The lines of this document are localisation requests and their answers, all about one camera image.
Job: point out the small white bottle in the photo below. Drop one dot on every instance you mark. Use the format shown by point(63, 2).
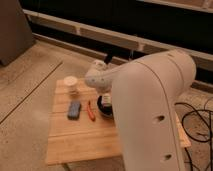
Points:
point(106, 100)

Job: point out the blue grey sponge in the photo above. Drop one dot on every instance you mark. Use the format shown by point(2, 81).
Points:
point(74, 110)

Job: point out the white paper cup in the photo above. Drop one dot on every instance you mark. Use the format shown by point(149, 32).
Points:
point(71, 83)

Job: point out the orange red tool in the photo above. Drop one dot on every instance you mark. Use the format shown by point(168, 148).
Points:
point(90, 112)

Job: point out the dark ceramic bowl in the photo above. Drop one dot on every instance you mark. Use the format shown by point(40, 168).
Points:
point(106, 110)

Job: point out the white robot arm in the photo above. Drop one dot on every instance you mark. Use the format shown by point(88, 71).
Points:
point(144, 92)

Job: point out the brown cabinet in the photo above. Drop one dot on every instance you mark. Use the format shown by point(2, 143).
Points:
point(15, 33)

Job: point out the wooden board table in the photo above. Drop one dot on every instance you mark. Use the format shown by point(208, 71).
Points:
point(82, 139)

